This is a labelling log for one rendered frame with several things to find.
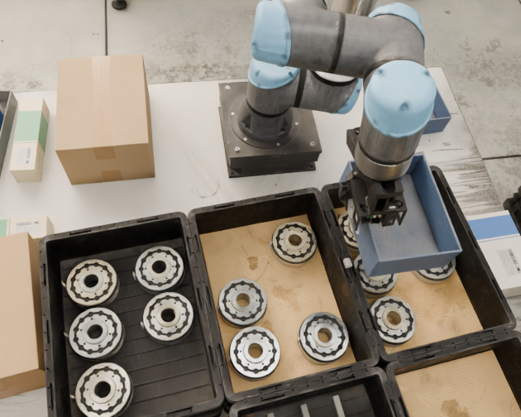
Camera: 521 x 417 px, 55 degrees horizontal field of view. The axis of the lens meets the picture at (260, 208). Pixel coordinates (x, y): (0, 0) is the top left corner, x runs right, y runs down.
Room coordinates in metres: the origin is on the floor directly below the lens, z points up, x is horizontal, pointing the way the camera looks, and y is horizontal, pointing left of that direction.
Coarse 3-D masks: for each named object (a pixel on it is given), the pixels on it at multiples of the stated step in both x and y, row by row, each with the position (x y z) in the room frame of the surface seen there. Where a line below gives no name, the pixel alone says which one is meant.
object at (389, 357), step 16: (448, 192) 0.65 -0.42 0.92; (336, 224) 0.51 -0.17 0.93; (464, 224) 0.57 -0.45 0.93; (480, 256) 0.50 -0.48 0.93; (352, 272) 0.41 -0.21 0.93; (496, 288) 0.43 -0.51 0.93; (368, 304) 0.35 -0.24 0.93; (368, 320) 0.31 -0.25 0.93; (512, 320) 0.37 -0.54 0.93; (464, 336) 0.32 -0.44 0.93; (480, 336) 0.32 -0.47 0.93; (384, 352) 0.26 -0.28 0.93; (400, 352) 0.26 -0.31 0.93; (416, 352) 0.27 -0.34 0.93
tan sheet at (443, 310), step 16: (336, 208) 0.61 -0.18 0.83; (352, 256) 0.49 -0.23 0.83; (400, 288) 0.43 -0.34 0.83; (416, 288) 0.44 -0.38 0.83; (432, 288) 0.45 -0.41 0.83; (448, 288) 0.45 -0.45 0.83; (416, 304) 0.40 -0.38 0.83; (432, 304) 0.41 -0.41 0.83; (448, 304) 0.42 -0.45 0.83; (464, 304) 0.42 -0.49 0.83; (432, 320) 0.37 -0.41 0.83; (448, 320) 0.38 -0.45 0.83; (464, 320) 0.38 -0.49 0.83; (416, 336) 0.33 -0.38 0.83; (432, 336) 0.34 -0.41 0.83; (448, 336) 0.34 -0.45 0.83
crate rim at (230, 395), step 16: (288, 192) 0.57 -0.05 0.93; (304, 192) 0.58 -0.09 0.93; (320, 192) 0.59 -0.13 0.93; (208, 208) 0.50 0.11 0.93; (224, 208) 0.50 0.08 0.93; (320, 208) 0.54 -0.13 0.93; (192, 224) 0.45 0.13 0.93; (192, 240) 0.42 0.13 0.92; (336, 240) 0.47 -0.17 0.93; (208, 288) 0.32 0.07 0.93; (352, 288) 0.37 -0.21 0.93; (208, 304) 0.29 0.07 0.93; (368, 336) 0.28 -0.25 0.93; (224, 368) 0.18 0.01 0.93; (336, 368) 0.21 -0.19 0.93; (352, 368) 0.22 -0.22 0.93; (224, 384) 0.15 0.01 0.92; (272, 384) 0.16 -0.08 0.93; (288, 384) 0.17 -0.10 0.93; (304, 384) 0.18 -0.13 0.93; (240, 400) 0.13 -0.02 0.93
